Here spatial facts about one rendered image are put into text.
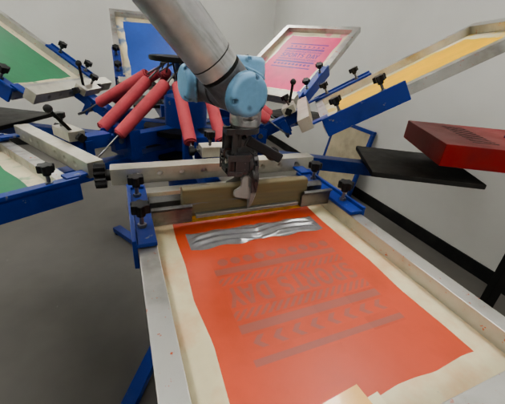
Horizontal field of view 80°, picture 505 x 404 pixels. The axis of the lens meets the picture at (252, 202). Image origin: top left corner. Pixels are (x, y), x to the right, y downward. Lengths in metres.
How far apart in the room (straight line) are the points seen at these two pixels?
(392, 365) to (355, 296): 0.15
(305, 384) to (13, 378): 1.54
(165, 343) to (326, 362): 0.25
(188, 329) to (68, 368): 1.29
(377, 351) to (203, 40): 0.55
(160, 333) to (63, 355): 1.37
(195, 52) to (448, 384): 0.62
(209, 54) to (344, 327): 0.50
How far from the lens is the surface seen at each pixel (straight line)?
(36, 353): 1.93
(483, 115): 2.68
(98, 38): 4.80
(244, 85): 0.52
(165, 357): 0.48
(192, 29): 0.50
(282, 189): 0.85
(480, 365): 0.66
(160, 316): 0.53
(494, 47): 1.32
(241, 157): 0.74
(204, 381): 0.50
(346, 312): 0.62
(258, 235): 0.77
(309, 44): 2.47
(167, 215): 0.76
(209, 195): 0.77
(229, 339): 0.54
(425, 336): 0.65
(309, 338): 0.56
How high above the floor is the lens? 1.38
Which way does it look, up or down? 27 degrees down
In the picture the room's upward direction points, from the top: 5 degrees clockwise
